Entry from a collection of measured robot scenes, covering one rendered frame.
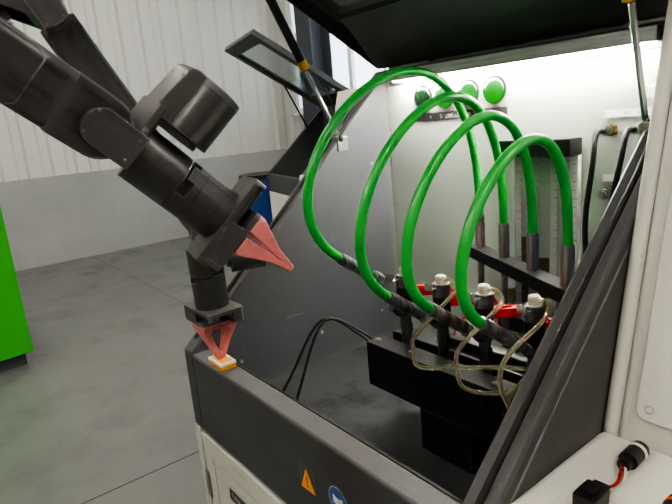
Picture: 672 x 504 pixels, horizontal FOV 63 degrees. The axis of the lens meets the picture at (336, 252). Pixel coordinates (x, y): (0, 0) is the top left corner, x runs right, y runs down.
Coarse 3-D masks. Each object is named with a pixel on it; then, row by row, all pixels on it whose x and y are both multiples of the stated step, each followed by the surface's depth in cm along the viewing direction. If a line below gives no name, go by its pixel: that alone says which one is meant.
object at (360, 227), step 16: (448, 96) 79; (464, 96) 81; (416, 112) 76; (400, 128) 74; (496, 144) 87; (384, 160) 73; (368, 192) 72; (368, 208) 72; (368, 272) 74; (400, 304) 78
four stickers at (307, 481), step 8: (304, 472) 76; (312, 472) 75; (304, 480) 77; (312, 480) 75; (304, 488) 78; (312, 488) 76; (328, 488) 72; (336, 488) 70; (336, 496) 71; (344, 496) 69
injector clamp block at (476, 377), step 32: (384, 352) 91; (416, 352) 88; (384, 384) 93; (416, 384) 86; (448, 384) 81; (480, 384) 76; (512, 384) 75; (448, 416) 82; (480, 416) 77; (448, 448) 84; (480, 448) 81
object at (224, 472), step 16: (208, 448) 106; (224, 448) 101; (208, 464) 108; (224, 464) 101; (240, 464) 96; (208, 480) 109; (224, 480) 103; (240, 480) 96; (256, 480) 91; (224, 496) 105; (240, 496) 98; (256, 496) 92; (272, 496) 87
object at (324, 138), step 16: (384, 80) 82; (432, 80) 89; (352, 96) 79; (336, 112) 78; (464, 112) 94; (320, 144) 77; (480, 176) 98; (304, 192) 76; (304, 208) 77; (320, 240) 79; (336, 256) 81
